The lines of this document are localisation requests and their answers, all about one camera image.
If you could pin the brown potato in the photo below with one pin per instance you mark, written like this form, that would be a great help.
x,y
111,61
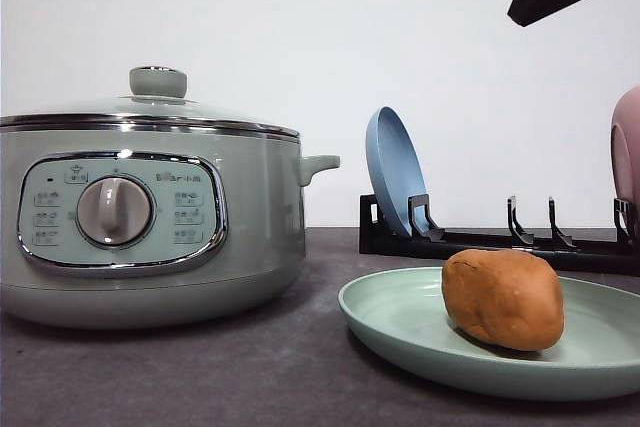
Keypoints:
x,y
510,297

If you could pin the green plate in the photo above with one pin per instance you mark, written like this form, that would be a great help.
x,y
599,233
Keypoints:
x,y
595,355

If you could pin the glass steamer lid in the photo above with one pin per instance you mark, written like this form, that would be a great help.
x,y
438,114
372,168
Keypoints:
x,y
157,101

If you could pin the pink plate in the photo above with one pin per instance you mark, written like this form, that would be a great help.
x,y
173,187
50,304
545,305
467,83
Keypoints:
x,y
625,153

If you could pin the blue plate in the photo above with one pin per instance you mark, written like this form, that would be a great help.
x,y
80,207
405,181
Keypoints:
x,y
396,168

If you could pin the green electric steamer pot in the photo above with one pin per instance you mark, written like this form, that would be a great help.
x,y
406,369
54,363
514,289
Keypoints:
x,y
136,228

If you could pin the black dish rack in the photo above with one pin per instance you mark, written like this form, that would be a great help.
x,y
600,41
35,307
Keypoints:
x,y
427,237

